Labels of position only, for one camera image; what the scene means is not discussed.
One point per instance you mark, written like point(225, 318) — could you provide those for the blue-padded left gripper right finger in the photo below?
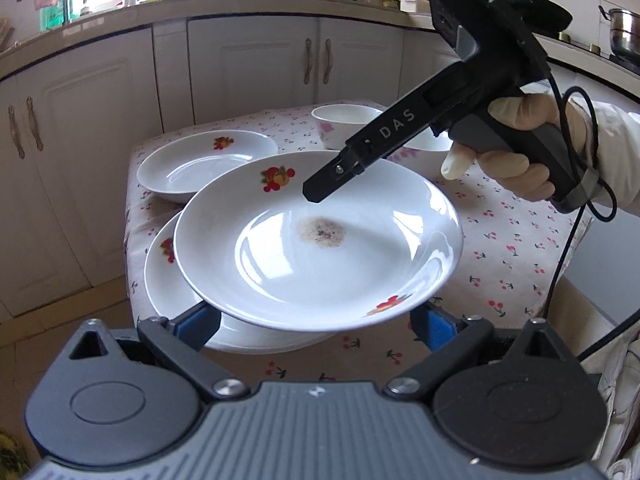
point(433, 326)

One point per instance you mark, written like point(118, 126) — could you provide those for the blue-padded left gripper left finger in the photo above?
point(196, 326)

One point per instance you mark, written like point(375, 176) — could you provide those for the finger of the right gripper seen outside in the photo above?
point(331, 177)

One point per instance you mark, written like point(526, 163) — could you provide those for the white floral bowl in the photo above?
point(428, 141)
point(337, 123)

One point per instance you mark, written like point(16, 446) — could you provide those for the large white fruit-print plate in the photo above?
point(250, 244)

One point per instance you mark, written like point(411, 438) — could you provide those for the small white fruit-print dish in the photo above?
point(178, 170)

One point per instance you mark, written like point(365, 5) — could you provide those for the white sleeve right forearm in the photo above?
point(617, 158)

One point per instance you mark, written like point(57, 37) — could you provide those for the white kitchen cabinets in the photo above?
point(70, 124)

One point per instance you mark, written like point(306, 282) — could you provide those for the gloved right hand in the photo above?
point(512, 171)

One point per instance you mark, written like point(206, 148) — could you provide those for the white fruit-print plate front left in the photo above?
point(170, 295)

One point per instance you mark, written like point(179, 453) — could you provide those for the white floral bowl back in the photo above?
point(337, 123)

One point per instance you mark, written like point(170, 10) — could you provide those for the white rectangular container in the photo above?
point(415, 6)

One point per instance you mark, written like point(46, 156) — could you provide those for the cherry-print tablecloth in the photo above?
point(511, 250)

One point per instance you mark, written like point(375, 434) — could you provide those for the stainless steel pot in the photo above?
point(624, 32)

